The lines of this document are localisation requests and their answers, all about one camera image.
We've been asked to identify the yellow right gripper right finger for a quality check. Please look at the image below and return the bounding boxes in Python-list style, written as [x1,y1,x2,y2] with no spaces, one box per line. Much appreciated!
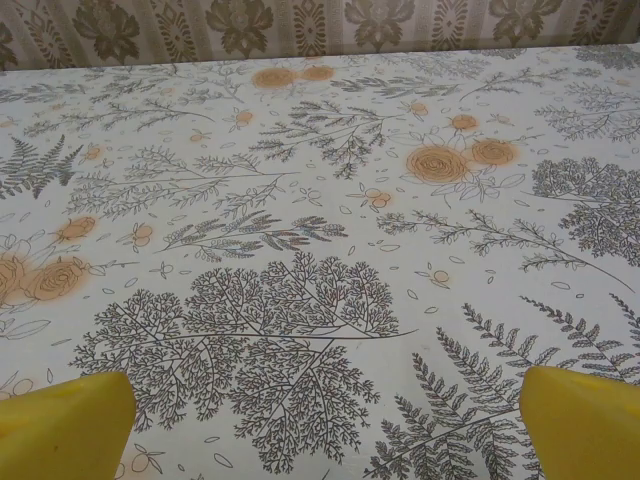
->
[519,365,640,480]

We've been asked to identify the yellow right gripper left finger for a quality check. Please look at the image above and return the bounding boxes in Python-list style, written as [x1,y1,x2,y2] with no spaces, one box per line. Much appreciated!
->
[0,370,137,480]

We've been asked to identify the floral print tablecloth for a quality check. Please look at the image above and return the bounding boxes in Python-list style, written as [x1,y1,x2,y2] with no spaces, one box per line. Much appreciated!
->
[0,43,640,480]

